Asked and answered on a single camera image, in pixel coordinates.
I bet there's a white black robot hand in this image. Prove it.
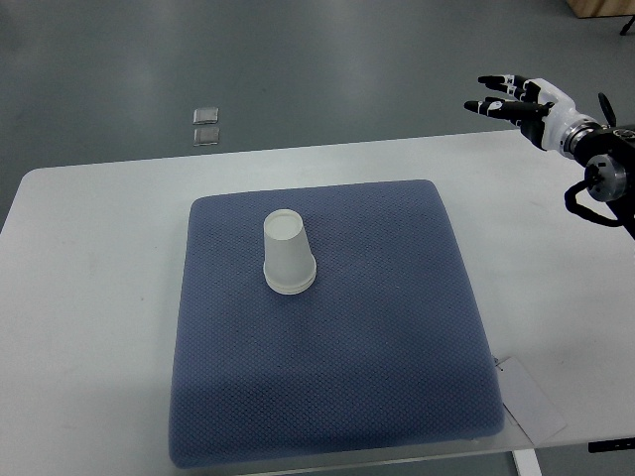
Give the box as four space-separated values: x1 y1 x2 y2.
463 74 600 156

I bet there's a white paper cup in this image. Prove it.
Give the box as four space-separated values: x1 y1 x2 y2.
263 209 317 286
265 277 316 296

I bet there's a wooden furniture corner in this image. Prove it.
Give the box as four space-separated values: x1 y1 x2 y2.
566 0 634 19

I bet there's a black tripod leg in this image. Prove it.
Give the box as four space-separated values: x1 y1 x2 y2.
619 16 635 36

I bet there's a blue mesh cushion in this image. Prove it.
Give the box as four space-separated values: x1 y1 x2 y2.
169 179 505 468

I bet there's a white paper tag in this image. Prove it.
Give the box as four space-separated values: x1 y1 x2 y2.
496 357 567 445

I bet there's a white paper cup on cushion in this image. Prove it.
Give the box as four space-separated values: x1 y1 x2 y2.
265 277 316 296

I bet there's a black desk control panel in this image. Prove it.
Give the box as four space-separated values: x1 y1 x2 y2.
587 437 635 453

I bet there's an upper metal floor plate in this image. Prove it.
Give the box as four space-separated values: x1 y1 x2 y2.
192 106 219 125

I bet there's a white table leg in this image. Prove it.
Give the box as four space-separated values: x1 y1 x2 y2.
512 449 543 476

